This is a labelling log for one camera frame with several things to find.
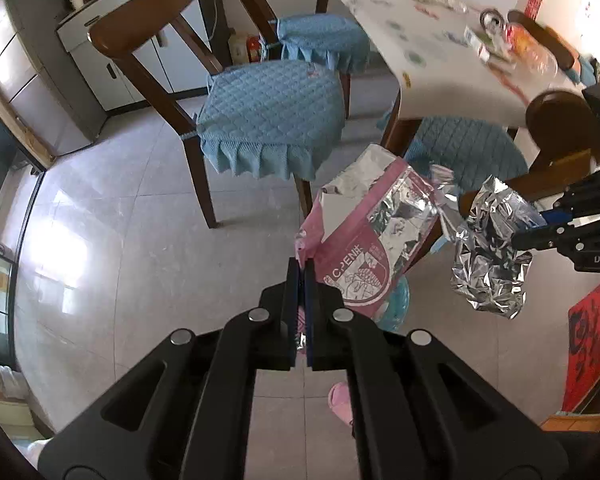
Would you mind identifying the wooden dining table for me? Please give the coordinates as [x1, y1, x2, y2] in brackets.
[302, 0, 586, 161]

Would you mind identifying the round metal dish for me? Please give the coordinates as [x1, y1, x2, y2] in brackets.
[480, 7, 507, 32]

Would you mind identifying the silver refrigerator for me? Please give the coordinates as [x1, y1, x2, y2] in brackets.
[0, 0, 106, 159]

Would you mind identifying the white plastic jug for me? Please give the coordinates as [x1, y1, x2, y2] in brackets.
[228, 32, 251, 65]

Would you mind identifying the pink foil bag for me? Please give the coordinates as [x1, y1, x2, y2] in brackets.
[295, 144, 456, 326]

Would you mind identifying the white green small box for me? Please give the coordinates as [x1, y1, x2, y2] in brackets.
[464, 27, 492, 59]

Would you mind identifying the red doormat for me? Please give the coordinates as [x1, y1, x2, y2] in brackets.
[562, 276, 600, 414]

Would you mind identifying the cardboard sheet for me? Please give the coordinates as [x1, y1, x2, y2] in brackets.
[7, 105, 57, 172]

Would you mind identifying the white cabinet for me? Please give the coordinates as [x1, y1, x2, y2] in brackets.
[56, 0, 216, 111]

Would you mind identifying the pink slipper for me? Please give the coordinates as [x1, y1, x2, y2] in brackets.
[327, 381, 354, 426]

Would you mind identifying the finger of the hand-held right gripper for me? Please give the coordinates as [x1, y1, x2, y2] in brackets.
[539, 164, 600, 228]
[510, 222, 600, 257]

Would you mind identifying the white folded cloth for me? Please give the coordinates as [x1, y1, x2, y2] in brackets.
[0, 364, 32, 404]

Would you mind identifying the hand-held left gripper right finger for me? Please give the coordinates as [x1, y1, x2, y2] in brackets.
[304, 257, 570, 480]

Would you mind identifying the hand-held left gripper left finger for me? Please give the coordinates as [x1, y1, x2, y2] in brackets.
[37, 257, 302, 480]

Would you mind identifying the trash bin with blue liner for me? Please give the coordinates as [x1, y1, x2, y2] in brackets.
[372, 274, 412, 332]

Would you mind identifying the silver foil bag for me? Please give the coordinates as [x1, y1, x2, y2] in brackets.
[451, 175, 548, 321]

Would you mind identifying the clear bag of orange snacks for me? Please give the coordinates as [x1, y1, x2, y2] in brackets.
[502, 22, 559, 77]

